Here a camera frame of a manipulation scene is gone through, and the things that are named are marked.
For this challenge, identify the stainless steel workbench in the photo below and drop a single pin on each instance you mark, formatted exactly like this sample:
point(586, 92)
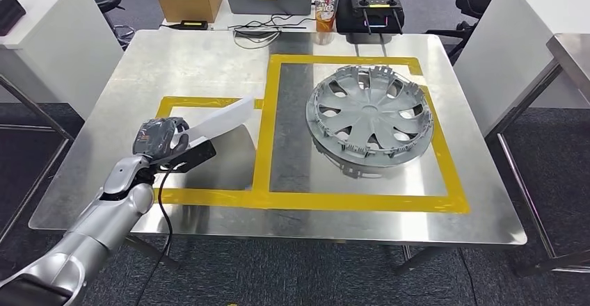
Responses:
point(207, 69)

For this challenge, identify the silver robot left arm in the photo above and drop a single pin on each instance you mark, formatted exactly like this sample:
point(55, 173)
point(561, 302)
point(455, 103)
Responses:
point(106, 216)

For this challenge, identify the black remote controller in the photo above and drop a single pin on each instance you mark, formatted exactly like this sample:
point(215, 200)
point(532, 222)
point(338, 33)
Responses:
point(368, 13)

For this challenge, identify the white office desk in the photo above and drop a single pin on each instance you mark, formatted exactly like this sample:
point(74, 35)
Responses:
point(221, 20)
point(60, 55)
point(516, 50)

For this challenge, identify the black case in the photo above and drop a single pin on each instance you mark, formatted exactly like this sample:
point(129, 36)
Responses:
point(9, 13)

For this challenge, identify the white plastic shell part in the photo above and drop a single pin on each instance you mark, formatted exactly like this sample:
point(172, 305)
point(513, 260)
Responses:
point(221, 117)

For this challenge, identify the iced drink cup red straw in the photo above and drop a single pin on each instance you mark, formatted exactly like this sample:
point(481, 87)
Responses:
point(326, 9)

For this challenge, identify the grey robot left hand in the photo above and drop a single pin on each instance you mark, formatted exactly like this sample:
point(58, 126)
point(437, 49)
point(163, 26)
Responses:
point(152, 135)

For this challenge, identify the silver wheel hubcap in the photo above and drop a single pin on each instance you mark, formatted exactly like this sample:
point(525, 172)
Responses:
point(368, 110)

